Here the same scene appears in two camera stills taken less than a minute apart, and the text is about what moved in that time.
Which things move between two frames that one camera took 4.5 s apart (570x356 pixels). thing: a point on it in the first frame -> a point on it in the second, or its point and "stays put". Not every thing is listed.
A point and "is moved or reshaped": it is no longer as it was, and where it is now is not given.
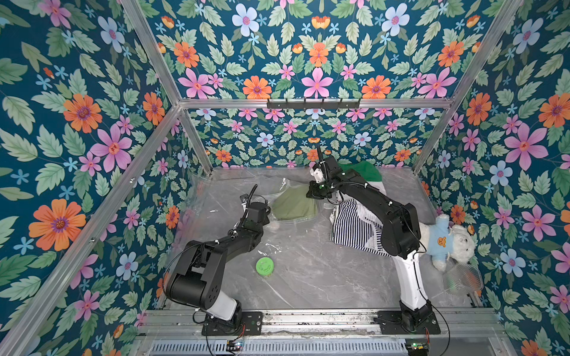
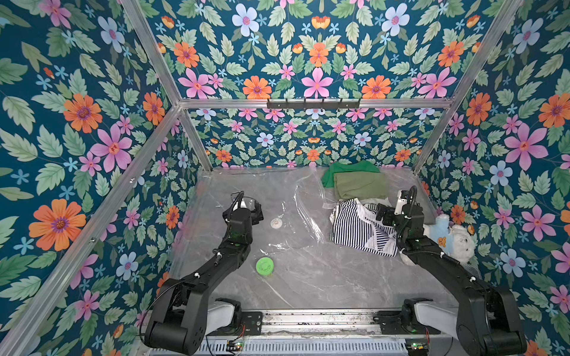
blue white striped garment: [352, 229] stays put
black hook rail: [313, 105] stays put
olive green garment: [293, 203] is moved or reshaped
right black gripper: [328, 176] -> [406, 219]
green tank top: [369, 172] stays put
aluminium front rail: [321, 324] stays put
